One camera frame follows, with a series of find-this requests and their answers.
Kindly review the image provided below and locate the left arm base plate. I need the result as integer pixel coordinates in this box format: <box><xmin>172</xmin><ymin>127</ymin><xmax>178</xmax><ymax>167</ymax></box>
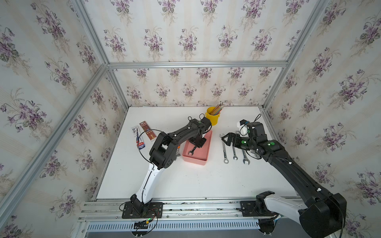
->
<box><xmin>122</xmin><ymin>202</ymin><xmax>164</xmax><ymax>219</ymax></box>

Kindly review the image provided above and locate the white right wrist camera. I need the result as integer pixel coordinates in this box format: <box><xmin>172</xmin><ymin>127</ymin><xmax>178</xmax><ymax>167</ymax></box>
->
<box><xmin>237</xmin><ymin>120</ymin><xmax>255</xmax><ymax>137</ymax></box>

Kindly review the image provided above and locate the long chrome combination wrench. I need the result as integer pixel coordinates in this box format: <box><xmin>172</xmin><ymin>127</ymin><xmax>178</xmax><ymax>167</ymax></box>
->
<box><xmin>242</xmin><ymin>150</ymin><xmax>250</xmax><ymax>165</ymax></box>

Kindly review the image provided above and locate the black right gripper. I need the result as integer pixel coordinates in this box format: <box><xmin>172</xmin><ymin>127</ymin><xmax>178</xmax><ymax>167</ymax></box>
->
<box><xmin>221</xmin><ymin>132</ymin><xmax>257</xmax><ymax>151</ymax></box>

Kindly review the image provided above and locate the large forged steel wrench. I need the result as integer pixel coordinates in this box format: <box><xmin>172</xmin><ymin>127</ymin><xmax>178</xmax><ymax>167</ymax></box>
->
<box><xmin>236</xmin><ymin>131</ymin><xmax>261</xmax><ymax>160</ymax></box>

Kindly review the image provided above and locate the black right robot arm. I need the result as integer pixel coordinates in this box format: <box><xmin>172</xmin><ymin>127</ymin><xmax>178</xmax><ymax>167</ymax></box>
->
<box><xmin>221</xmin><ymin>120</ymin><xmax>347</xmax><ymax>238</ymax></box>

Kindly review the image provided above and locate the yellow pencil cup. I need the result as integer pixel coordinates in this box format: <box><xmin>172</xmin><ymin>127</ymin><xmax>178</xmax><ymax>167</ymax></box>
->
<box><xmin>205</xmin><ymin>107</ymin><xmax>220</xmax><ymax>126</ymax></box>

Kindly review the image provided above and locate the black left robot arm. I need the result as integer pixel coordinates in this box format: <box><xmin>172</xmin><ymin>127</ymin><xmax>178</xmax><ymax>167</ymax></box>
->
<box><xmin>130</xmin><ymin>117</ymin><xmax>212</xmax><ymax>214</ymax></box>

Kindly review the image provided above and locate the aluminium mounting rail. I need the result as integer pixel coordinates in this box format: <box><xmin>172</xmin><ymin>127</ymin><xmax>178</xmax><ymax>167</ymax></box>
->
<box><xmin>78</xmin><ymin>197</ymin><xmax>325</xmax><ymax>222</ymax></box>

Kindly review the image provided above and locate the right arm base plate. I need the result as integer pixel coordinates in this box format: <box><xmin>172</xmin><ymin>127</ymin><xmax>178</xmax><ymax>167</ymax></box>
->
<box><xmin>239</xmin><ymin>200</ymin><xmax>279</xmax><ymax>217</ymax></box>

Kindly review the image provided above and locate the chrome end wrench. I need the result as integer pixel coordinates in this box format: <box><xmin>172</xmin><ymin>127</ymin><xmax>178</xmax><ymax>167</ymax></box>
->
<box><xmin>220</xmin><ymin>134</ymin><xmax>229</xmax><ymax>164</ymax></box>

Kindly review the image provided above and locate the pink plastic storage box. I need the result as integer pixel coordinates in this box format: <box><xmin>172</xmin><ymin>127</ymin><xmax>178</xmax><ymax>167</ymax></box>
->
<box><xmin>182</xmin><ymin>131</ymin><xmax>213</xmax><ymax>166</ymax></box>

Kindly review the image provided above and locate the double end wrench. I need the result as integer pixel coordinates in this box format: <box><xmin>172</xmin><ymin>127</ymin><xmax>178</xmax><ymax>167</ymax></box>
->
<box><xmin>188</xmin><ymin>146</ymin><xmax>197</xmax><ymax>155</ymax></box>

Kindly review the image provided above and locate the bundle of pencils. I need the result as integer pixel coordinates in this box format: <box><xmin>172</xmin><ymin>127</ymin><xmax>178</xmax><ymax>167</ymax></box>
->
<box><xmin>209</xmin><ymin>101</ymin><xmax>224</xmax><ymax>116</ymax></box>

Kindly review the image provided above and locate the small chrome combination wrench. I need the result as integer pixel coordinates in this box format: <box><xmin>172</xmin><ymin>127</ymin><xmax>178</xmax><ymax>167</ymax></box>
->
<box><xmin>232</xmin><ymin>146</ymin><xmax>238</xmax><ymax>161</ymax></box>

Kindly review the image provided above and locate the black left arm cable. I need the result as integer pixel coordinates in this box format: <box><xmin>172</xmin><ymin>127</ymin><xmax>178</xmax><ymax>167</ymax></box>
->
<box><xmin>137</xmin><ymin>128</ymin><xmax>164</xmax><ymax>164</ymax></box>

